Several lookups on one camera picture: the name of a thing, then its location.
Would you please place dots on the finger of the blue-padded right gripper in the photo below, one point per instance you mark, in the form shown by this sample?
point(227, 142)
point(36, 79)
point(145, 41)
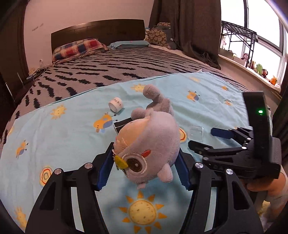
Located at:
point(241, 135)
point(235, 154)

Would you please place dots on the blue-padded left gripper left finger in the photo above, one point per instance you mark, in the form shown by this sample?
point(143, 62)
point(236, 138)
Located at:
point(52, 211)

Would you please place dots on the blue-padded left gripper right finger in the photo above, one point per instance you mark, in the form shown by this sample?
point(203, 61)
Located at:
point(219, 202)

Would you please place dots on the grey owl plush toy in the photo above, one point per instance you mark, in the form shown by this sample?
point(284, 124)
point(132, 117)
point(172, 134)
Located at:
point(148, 146)

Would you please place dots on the black box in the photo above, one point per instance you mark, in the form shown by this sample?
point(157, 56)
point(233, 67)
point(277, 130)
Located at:
point(118, 125)

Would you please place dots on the white bandage roll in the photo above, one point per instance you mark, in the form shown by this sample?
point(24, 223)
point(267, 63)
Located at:
point(116, 105)

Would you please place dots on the person's right hand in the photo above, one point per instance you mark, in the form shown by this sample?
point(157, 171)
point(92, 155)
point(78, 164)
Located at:
point(274, 187)

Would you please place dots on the clear plastic lid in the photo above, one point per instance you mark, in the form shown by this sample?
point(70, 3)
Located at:
point(196, 133)

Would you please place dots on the yellow fluffy rug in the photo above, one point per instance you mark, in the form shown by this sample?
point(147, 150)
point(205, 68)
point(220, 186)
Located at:
point(266, 210)

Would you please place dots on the green frog toy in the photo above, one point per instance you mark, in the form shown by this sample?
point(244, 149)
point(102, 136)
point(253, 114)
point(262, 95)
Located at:
point(259, 69)

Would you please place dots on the light blue cartoon sheet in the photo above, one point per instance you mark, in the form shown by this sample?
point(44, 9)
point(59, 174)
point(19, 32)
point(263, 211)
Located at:
point(70, 132)

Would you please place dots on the black metal rack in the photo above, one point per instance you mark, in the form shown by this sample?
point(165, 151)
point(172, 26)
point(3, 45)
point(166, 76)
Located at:
point(239, 34)

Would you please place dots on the dark brown curtain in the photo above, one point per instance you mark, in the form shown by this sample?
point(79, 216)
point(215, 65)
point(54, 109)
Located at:
point(195, 26)

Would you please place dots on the brown patterned cushion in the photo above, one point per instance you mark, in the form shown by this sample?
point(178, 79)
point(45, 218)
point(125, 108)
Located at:
point(161, 35)

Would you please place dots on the grey black patterned blanket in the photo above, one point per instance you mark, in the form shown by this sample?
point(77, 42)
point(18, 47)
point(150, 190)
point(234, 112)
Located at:
point(70, 78)

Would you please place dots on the teal flat pillow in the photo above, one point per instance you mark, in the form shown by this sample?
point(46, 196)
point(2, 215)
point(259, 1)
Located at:
point(128, 44)

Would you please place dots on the dark wooden headboard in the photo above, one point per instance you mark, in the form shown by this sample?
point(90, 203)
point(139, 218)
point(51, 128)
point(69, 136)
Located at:
point(105, 31)

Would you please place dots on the plaid red blue pillow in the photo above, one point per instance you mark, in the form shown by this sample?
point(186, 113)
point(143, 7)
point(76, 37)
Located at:
point(77, 49)

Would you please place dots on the dark wooden wardrobe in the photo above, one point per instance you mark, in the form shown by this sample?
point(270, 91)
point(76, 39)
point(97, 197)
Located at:
point(14, 69)

